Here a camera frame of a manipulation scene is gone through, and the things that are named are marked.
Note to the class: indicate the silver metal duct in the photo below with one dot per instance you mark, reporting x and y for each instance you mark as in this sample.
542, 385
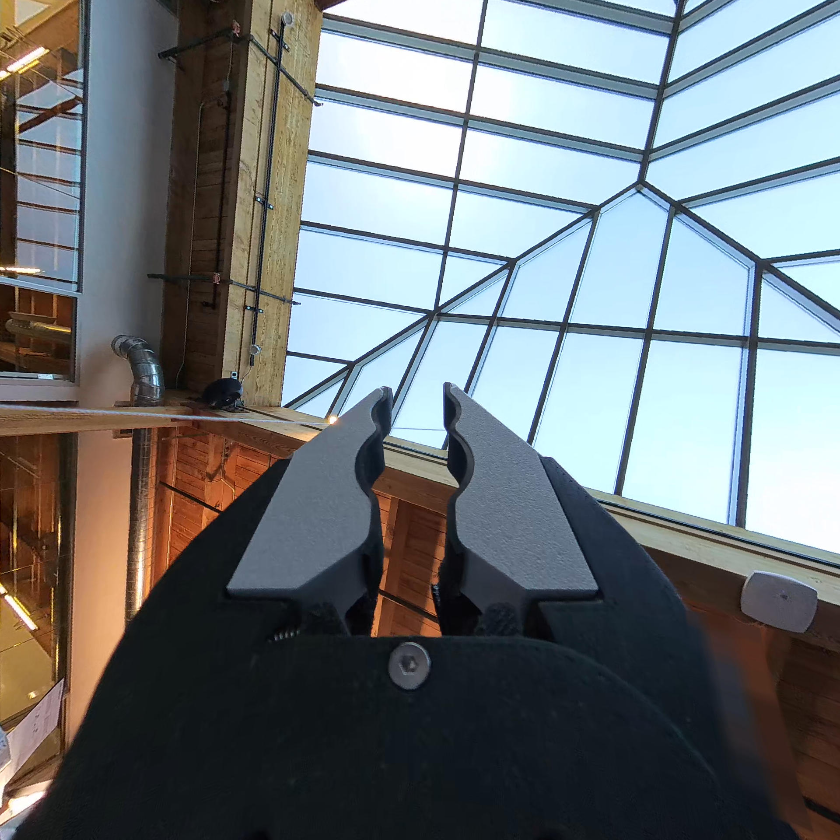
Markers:
145, 459

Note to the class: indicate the black dome fixture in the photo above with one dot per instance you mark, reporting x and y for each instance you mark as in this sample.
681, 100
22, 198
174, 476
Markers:
223, 394

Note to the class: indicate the white paper sheet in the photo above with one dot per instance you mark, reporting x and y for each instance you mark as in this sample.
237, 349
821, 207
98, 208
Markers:
36, 728

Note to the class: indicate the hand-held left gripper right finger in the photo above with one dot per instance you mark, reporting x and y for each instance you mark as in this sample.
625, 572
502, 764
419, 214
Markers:
518, 525

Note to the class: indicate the white wall-mounted device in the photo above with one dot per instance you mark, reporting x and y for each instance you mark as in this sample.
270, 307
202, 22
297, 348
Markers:
779, 600

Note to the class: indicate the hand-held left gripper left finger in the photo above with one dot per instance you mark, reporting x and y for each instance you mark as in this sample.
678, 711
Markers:
308, 525

